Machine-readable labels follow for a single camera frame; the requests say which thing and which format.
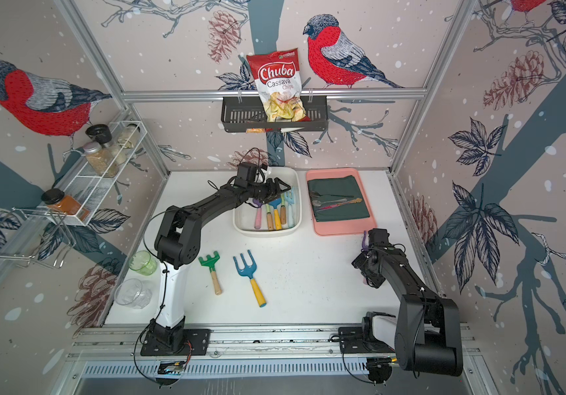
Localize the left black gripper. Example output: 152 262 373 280
247 178 291 204

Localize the light blue fork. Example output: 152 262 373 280
281 188 296 229

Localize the blue fork yellow handle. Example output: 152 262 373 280
233 250 267 308
269 197 282 230

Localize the purple fork pink handle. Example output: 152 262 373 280
253 198 263 230

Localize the dark green small rake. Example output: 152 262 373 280
198 251 223 296

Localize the light green rake wooden handle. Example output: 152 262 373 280
265 203 275 231

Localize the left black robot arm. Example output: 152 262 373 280
153 176 291 333

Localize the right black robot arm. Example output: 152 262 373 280
352 228 464 377

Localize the white storage box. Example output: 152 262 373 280
233 167 303 238

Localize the black spoon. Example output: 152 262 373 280
309 191 352 200

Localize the silver spoon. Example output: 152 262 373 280
311 197 348 207

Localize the pink tray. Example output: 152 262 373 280
306 168 377 236

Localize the dark green cloth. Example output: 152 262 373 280
308 175 370 222

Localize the iridescent knife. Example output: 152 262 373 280
318 197 364 212

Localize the Chuba cassava chips bag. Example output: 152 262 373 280
247 49 310 123

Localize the green plastic cup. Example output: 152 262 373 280
128 250 158 276

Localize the pale spice jar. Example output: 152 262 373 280
117 123 140 150

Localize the clear plastic cup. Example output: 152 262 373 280
114 278 153 309

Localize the beige spice jar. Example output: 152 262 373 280
83 142 118 178

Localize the black lid spice jar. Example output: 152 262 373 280
85 124 113 148

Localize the small circuit board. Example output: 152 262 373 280
157 360 187 375

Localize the orange spice jar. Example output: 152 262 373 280
41 189 90 221

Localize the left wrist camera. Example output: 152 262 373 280
234 162 268 188

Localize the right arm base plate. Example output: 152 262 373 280
330 326 395 355

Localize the black wall basket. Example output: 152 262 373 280
220 95 328 133

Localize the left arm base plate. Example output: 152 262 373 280
141 326 212 356

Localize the white wire spice shelf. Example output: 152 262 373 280
59 120 147 225

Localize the aluminium front rail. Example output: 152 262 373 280
67 323 477 361

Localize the wire hook rack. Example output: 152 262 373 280
0 207 76 269

